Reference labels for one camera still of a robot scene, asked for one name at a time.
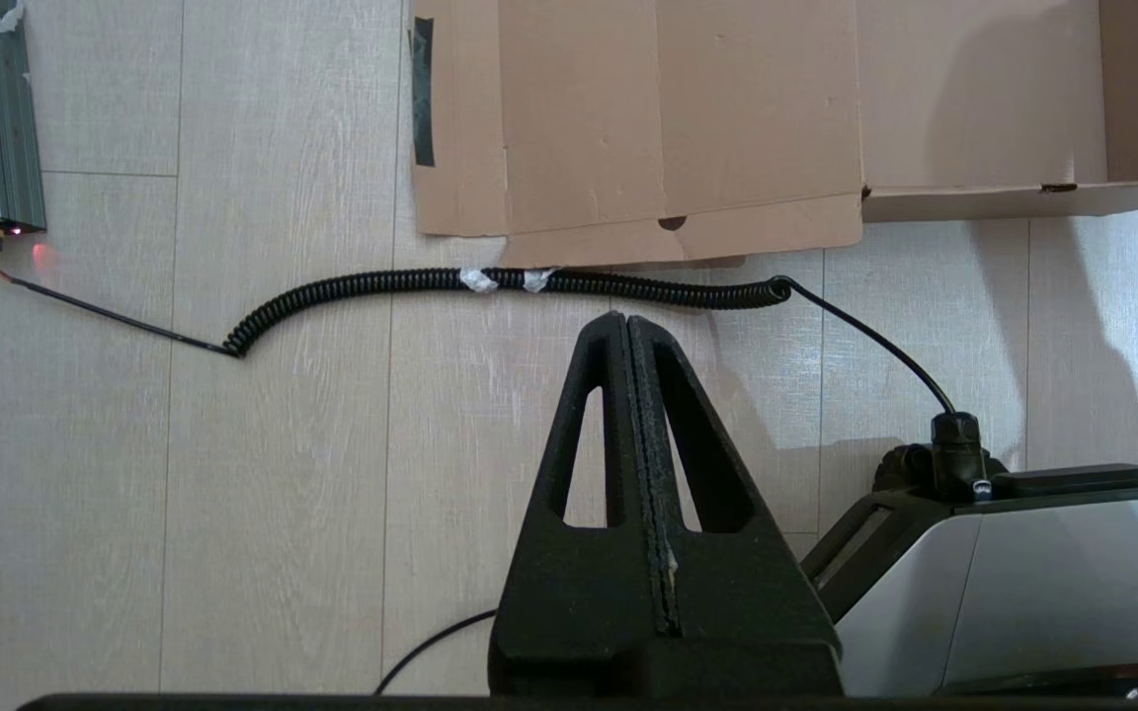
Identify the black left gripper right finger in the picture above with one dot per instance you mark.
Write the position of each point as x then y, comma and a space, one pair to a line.
747, 612

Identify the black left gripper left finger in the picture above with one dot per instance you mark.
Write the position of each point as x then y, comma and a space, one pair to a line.
549, 612

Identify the brown cardboard shoe box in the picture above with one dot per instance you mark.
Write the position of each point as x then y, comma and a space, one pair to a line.
668, 118

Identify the grey and black robot base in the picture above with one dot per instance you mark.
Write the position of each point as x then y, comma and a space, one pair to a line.
1073, 583

